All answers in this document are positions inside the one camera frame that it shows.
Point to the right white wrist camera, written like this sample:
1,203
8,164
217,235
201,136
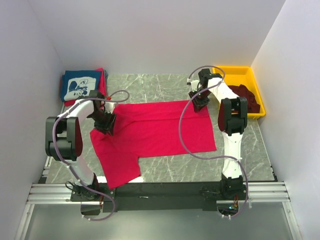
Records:
194,84

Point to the dark maroon t-shirt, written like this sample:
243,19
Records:
243,91

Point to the folded red t-shirt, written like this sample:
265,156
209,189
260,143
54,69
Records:
102,87

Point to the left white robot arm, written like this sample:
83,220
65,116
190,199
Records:
64,141

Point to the aluminium rail frame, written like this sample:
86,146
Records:
49,214

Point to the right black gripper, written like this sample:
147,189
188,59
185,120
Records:
198,105

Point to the folded blue printed t-shirt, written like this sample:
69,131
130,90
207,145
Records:
78,83

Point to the bright red t-shirt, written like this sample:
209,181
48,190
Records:
155,129

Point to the black base bar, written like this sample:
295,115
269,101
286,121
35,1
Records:
149,196

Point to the yellow plastic bin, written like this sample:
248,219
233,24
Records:
243,75

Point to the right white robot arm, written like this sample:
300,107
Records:
232,120

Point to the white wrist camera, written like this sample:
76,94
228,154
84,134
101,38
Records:
194,84
109,107

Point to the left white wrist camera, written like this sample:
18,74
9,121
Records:
109,107

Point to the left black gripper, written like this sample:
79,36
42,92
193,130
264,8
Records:
108,126

